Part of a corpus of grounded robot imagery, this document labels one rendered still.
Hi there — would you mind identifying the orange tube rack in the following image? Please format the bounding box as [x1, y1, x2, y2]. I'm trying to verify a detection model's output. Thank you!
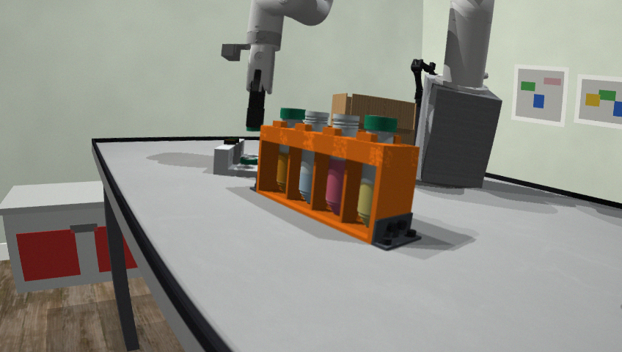
[256, 120, 420, 244]

